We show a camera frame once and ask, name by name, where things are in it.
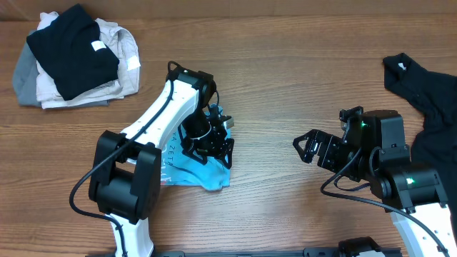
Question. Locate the light blue t-shirt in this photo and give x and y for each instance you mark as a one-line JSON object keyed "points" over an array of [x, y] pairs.
{"points": [[180, 170]]}

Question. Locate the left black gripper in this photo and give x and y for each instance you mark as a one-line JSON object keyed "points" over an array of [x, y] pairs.
{"points": [[211, 146]]}

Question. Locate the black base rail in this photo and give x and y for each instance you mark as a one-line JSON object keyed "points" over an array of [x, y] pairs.
{"points": [[307, 252]]}

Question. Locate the folded grey garment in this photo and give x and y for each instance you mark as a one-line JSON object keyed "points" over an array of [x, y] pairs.
{"points": [[24, 78]]}

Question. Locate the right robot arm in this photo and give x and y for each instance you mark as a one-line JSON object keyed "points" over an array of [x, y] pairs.
{"points": [[371, 164]]}

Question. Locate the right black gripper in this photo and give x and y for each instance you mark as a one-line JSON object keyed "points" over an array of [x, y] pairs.
{"points": [[331, 143]]}

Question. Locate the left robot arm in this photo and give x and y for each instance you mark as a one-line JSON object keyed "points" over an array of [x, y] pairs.
{"points": [[125, 183]]}

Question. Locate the black shirt on right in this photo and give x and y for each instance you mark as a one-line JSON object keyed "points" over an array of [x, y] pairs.
{"points": [[434, 95]]}

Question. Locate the folded black shirt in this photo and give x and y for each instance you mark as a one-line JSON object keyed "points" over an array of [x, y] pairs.
{"points": [[70, 51]]}

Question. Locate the folded beige shirt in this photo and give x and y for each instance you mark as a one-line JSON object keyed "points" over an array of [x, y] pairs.
{"points": [[123, 45]]}

